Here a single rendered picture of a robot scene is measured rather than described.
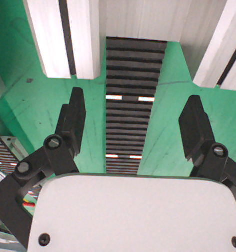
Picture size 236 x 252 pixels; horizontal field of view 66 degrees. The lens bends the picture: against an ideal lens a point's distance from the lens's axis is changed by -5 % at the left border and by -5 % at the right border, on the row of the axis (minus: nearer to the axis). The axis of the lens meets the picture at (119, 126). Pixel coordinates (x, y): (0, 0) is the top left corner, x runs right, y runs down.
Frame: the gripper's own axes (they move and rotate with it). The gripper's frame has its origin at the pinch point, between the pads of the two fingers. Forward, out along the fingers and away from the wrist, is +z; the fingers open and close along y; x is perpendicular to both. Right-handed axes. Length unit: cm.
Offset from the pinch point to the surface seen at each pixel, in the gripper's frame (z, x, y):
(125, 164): 3.1, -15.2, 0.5
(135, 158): 3.5, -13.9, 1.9
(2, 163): 3.0, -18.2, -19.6
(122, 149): 3.7, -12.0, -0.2
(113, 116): 4.7, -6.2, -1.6
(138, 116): 4.9, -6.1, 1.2
